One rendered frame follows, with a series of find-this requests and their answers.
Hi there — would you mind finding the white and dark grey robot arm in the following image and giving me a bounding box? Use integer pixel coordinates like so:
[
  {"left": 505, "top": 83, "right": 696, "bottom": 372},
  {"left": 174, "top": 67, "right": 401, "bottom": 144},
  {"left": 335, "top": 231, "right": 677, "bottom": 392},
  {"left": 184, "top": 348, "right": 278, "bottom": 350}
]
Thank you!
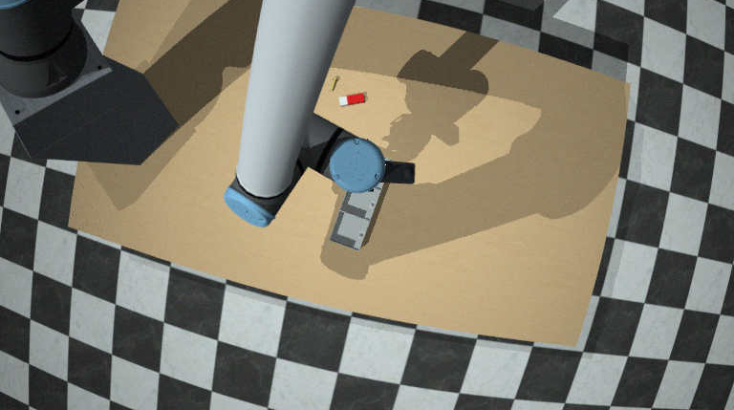
[{"left": 0, "top": 0, "right": 415, "bottom": 227}]

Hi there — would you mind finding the red and white eraser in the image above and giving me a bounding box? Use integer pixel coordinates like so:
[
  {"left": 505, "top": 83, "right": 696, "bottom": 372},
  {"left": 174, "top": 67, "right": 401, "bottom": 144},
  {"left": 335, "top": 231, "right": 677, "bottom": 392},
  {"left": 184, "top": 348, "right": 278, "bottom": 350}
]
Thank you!
[{"left": 339, "top": 94, "right": 365, "bottom": 106}]

